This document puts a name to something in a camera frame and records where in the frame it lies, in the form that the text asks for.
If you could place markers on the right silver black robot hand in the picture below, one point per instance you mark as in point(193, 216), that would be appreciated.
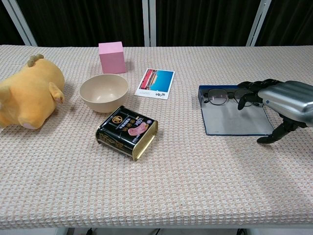
point(288, 98)

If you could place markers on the dark blue box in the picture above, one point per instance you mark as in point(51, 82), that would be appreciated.
point(234, 122)

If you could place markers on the black-framed eyeglasses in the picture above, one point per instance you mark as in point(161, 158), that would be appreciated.
point(218, 96)

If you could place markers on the beige waffle tablecloth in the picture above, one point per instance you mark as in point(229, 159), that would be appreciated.
point(195, 171)

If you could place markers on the photo postcard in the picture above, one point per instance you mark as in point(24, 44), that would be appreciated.
point(156, 83)

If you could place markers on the black snack packet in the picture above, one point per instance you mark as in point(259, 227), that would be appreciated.
point(124, 132)

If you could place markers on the pink cube box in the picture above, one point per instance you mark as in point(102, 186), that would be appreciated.
point(112, 58)

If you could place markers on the beige bowl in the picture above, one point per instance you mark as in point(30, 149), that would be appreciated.
point(104, 93)

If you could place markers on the black curtain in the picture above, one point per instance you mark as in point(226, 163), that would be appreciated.
point(85, 22)

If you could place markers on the yellow plush duck toy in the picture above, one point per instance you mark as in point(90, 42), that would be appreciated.
point(31, 93)

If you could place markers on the aluminium frame post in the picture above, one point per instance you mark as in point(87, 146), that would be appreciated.
point(149, 22)
point(258, 24)
point(22, 24)

